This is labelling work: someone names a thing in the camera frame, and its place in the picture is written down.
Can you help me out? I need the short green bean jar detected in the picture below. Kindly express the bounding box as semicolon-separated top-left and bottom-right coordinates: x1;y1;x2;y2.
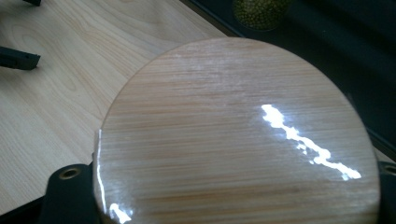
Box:
233;0;292;32

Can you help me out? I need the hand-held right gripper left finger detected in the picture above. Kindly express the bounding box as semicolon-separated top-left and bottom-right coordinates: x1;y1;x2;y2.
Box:
36;163;103;224

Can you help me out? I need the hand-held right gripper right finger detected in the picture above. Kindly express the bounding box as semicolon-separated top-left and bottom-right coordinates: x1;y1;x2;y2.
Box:
376;160;396;224

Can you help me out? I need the tall red bean jar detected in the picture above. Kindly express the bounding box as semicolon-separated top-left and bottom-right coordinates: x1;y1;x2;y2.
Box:
92;36;382;224

